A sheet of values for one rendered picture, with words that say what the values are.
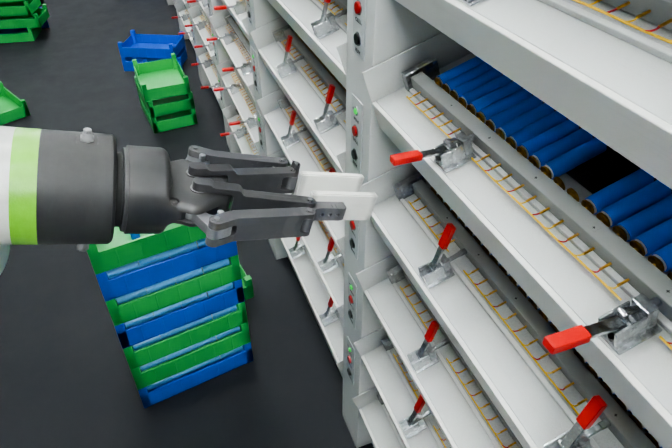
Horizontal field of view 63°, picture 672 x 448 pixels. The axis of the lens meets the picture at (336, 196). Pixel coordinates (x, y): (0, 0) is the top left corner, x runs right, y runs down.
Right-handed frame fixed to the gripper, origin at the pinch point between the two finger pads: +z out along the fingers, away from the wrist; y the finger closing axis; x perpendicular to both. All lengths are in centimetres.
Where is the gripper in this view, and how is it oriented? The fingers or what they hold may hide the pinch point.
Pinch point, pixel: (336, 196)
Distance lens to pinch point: 55.2
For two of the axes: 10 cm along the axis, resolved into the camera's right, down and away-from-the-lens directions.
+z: 9.0, 0.3, 4.3
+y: 3.4, 5.5, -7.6
